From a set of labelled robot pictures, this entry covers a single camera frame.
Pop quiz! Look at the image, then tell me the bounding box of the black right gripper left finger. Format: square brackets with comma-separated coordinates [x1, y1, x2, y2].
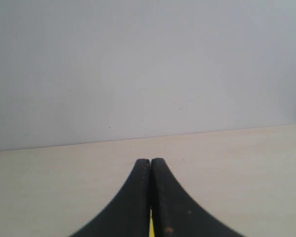
[72, 159, 150, 237]

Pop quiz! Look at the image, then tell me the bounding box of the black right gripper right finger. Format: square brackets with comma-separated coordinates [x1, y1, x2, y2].
[150, 158, 241, 237]

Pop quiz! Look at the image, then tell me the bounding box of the yellow foam cube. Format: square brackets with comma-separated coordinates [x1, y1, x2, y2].
[149, 209, 155, 237]

